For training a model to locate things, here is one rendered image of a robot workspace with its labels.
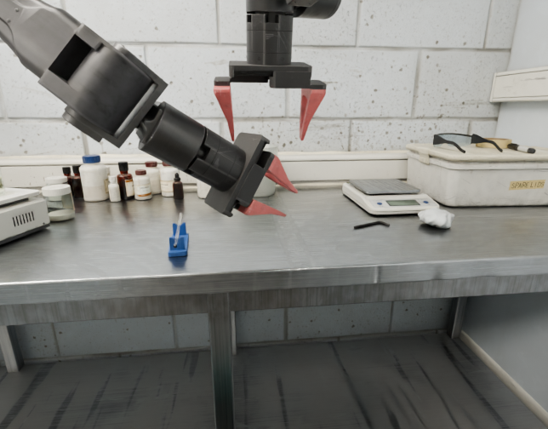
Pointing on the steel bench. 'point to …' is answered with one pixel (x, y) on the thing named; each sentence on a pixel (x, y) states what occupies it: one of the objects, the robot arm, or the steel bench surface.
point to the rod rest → (179, 242)
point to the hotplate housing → (16, 220)
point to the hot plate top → (12, 196)
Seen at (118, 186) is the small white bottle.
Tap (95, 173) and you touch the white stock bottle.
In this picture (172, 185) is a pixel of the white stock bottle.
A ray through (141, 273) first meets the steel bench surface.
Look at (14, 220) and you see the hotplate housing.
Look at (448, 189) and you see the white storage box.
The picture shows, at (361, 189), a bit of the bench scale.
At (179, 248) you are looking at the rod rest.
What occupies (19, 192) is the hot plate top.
